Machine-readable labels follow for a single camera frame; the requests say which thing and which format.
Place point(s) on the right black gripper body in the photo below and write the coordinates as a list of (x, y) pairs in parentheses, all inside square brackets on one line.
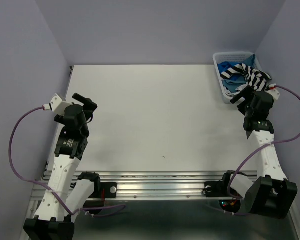
[(245, 108)]

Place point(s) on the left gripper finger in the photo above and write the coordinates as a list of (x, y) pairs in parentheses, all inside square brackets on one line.
[(89, 105), (80, 98)]

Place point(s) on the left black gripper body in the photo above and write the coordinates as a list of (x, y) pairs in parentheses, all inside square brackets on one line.
[(59, 118)]

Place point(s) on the black white striped tank top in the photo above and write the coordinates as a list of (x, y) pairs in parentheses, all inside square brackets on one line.
[(255, 78)]

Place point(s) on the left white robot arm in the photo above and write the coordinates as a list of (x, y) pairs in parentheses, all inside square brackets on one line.
[(55, 216)]

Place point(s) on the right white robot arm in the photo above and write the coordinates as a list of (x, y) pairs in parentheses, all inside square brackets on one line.
[(272, 194)]

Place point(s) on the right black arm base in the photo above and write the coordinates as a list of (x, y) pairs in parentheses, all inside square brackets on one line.
[(215, 189)]

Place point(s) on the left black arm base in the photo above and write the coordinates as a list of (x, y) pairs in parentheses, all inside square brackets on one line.
[(94, 195)]

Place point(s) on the teal tank top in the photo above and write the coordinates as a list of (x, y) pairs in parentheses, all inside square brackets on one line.
[(236, 81)]

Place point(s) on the blue tank top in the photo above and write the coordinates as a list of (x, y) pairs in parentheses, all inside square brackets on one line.
[(223, 66)]

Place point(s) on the white plastic basket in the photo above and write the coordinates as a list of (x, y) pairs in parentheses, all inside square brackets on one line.
[(237, 57)]

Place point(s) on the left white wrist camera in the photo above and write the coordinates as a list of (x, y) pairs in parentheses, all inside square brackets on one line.
[(57, 105)]

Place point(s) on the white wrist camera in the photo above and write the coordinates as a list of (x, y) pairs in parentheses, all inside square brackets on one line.
[(57, 105), (271, 89)]

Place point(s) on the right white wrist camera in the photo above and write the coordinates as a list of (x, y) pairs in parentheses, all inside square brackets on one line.
[(271, 89)]

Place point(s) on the aluminium mounting rail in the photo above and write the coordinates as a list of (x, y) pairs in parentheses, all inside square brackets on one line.
[(166, 186)]

